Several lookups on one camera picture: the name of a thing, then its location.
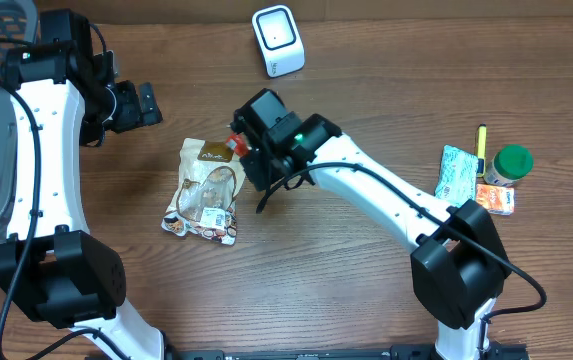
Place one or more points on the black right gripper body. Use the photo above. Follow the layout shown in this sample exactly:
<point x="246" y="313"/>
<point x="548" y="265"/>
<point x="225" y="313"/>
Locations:
<point x="263" y="169"/>

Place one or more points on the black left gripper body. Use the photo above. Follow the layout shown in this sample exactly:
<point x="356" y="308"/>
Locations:
<point x="127" y="114"/>

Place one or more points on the red stick sachet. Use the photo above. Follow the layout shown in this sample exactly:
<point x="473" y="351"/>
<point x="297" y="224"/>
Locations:
<point x="237" y="144"/>

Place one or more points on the beige brown snack pouch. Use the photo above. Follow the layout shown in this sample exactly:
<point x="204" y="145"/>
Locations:
<point x="210" y="177"/>

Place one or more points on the teal wet wipes pack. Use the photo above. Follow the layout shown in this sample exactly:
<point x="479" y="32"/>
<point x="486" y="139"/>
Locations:
<point x="457" y="177"/>

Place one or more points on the yellow highlighter marker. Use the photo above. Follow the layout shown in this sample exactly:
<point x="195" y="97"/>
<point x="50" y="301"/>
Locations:
<point x="480" y="149"/>

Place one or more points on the orange tissue pack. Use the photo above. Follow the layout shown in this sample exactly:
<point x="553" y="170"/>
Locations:
<point x="496" y="199"/>

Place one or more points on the green lid white jar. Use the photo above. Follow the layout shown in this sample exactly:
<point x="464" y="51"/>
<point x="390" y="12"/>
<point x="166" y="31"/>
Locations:
<point x="508" y="166"/>

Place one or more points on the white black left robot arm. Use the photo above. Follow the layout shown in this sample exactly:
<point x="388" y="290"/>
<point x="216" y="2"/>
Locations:
<point x="66" y="96"/>

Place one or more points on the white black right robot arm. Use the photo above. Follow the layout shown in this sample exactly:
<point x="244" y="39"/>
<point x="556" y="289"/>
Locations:
<point x="458" y="262"/>

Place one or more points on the white barcode scanner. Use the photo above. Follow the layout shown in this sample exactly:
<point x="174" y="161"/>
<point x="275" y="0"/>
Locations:
<point x="279" y="40"/>

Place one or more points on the black aluminium rail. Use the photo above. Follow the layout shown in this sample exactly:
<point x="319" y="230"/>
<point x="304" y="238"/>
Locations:
<point x="395" y="352"/>

